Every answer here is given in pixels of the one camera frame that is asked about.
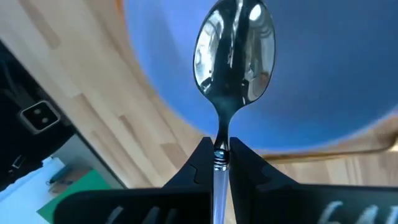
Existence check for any periwinkle round plate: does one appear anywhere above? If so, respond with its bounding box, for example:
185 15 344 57
122 0 398 156

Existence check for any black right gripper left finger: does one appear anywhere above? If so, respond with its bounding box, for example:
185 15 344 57
53 136 216 224

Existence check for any green sheet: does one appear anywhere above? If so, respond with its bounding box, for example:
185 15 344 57
36 168 113 224

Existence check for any steel spoon with lavender handle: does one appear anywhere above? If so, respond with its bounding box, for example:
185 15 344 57
192 0 277 224

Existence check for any dark marker pen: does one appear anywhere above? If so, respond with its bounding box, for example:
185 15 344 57
45 164 73 186

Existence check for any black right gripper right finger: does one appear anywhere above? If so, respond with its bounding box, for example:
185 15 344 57
229 136 398 224

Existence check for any white paper sheet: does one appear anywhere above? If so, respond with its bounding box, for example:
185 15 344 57
0 156 68 224

